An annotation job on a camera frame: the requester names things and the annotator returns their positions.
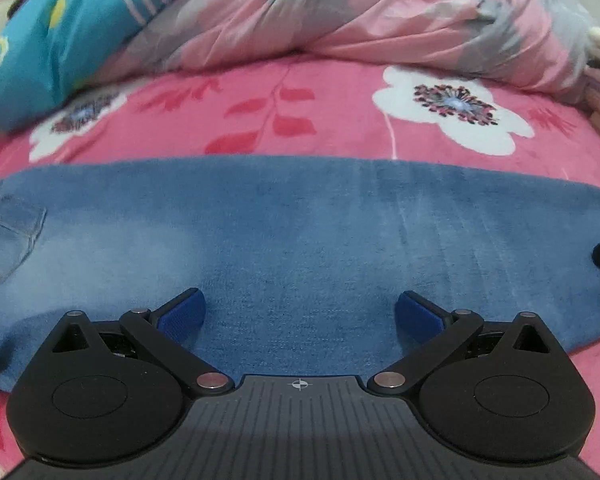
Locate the pink floral blanket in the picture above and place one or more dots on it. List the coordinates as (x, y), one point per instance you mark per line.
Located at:
(330, 110)

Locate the brown fuzzy cloth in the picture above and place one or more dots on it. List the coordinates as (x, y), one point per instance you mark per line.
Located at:
(20, 5)

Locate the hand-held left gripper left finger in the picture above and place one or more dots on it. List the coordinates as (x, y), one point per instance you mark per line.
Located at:
(180, 312)

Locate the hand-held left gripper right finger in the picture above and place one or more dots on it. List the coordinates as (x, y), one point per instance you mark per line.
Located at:
(420, 315)

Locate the pink grey floral duvet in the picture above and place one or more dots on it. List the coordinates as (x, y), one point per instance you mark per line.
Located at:
(380, 10)

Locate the blue denim jeans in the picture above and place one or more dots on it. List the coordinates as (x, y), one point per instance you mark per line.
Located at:
(300, 230)

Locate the teal blue garment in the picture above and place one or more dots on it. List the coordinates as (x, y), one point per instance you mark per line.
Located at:
(55, 60)

